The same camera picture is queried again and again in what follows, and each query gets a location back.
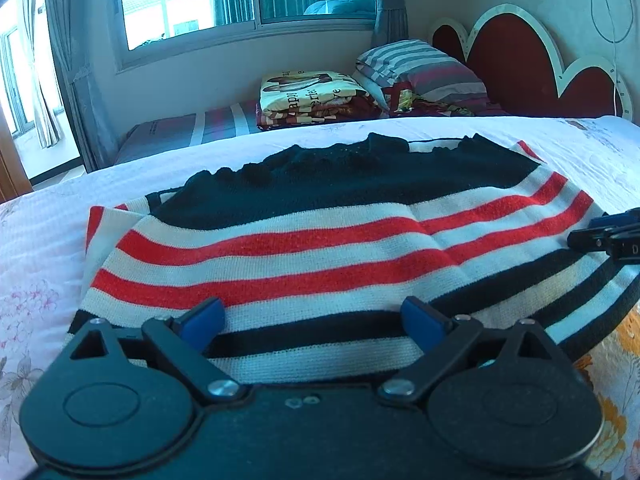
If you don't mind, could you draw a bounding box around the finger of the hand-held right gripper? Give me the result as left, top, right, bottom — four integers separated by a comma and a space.
567, 226, 614, 252
590, 211, 640, 233

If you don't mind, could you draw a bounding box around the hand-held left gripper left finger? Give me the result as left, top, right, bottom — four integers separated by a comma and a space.
69, 297, 249, 407

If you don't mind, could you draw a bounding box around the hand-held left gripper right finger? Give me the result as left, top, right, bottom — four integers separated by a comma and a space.
377, 296, 567, 405

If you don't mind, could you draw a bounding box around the striped knit sweater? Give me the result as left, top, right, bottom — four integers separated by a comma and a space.
67, 132, 640, 386

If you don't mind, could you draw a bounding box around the floral bedsheet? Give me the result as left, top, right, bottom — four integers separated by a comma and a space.
0, 115, 640, 480

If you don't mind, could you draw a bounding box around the striped mattress cover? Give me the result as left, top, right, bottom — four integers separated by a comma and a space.
114, 100, 263, 166

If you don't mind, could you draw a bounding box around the red scalloped headboard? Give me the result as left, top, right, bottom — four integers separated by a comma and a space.
431, 4, 633, 122

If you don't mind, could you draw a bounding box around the red yellow folded cloth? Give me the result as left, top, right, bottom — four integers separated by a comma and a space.
389, 85, 506, 118

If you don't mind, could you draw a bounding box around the folded red patterned blanket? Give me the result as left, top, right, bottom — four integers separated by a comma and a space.
256, 94, 388, 132

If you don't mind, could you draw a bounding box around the striped pillow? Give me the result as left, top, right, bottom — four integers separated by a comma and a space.
352, 40, 488, 111

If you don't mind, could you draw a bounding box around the brown wooden door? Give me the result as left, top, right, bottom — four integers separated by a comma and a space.
0, 110, 33, 204

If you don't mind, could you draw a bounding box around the folded printed blanket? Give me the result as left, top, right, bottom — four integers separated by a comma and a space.
260, 71, 371, 113

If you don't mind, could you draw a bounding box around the grey curtain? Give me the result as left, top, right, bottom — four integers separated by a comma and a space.
42, 0, 121, 173
367, 0, 411, 51

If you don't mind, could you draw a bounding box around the white sheer curtain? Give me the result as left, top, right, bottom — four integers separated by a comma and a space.
20, 0, 63, 148

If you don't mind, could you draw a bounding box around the sliding glass window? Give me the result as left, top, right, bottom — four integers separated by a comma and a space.
112, 0, 381, 68

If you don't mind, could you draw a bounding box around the teal folded quilt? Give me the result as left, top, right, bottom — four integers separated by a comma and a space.
303, 0, 377, 17

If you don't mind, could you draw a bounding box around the thin wall cable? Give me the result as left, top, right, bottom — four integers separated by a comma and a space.
590, 0, 636, 117

